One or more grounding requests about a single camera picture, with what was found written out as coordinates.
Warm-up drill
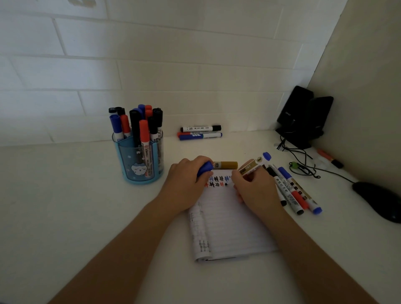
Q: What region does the white lined notebook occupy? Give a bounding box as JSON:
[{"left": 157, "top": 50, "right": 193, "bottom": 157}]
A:
[{"left": 188, "top": 169, "right": 278, "bottom": 263}]

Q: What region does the person's left forearm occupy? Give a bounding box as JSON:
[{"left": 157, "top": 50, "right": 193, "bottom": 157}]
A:
[{"left": 47, "top": 195, "right": 176, "bottom": 304}]

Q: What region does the bunch of markers in holder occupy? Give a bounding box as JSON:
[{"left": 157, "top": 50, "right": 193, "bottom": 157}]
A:
[{"left": 108, "top": 104, "right": 164, "bottom": 157}]

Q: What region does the black cable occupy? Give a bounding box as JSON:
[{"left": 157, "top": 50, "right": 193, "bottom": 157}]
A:
[{"left": 277, "top": 135, "right": 356, "bottom": 184}]

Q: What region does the person's left hand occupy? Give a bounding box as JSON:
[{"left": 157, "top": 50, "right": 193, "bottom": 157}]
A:
[{"left": 156, "top": 155, "right": 215, "bottom": 217}]

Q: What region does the person's right hand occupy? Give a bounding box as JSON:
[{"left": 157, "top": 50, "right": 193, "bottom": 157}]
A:
[{"left": 231, "top": 159, "right": 285, "bottom": 222}]

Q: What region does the blue cat-print pen holder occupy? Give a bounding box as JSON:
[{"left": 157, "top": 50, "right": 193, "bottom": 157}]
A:
[{"left": 112, "top": 131, "right": 165, "bottom": 185}]

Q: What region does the white marker with red cap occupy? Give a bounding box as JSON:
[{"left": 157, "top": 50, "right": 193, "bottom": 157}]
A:
[
  {"left": 270, "top": 164, "right": 310, "bottom": 210},
  {"left": 177, "top": 131, "right": 220, "bottom": 138}
]

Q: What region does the black speaker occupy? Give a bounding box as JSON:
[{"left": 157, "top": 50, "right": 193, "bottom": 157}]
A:
[
  {"left": 276, "top": 85, "right": 314, "bottom": 138},
  {"left": 283, "top": 96, "right": 334, "bottom": 150}
]

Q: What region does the person's right forearm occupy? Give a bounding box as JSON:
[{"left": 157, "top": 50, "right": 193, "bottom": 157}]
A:
[{"left": 263, "top": 209, "right": 379, "bottom": 304}]

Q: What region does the white blue-ended marker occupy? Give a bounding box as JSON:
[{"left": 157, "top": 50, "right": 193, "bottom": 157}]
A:
[{"left": 239, "top": 152, "right": 272, "bottom": 176}]

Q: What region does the white marker with blue cap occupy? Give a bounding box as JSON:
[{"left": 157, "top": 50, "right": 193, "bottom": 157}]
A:
[
  {"left": 179, "top": 132, "right": 223, "bottom": 141},
  {"left": 278, "top": 166, "right": 323, "bottom": 215}
]

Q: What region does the orange marker with black cap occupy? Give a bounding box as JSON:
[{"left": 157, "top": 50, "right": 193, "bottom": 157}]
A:
[{"left": 316, "top": 148, "right": 344, "bottom": 169}]

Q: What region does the blue marker cap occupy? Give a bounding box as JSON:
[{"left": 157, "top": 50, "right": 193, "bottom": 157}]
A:
[{"left": 196, "top": 161, "right": 214, "bottom": 178}]

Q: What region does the black computer mouse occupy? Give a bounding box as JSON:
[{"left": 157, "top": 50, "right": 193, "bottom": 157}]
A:
[{"left": 352, "top": 181, "right": 401, "bottom": 224}]

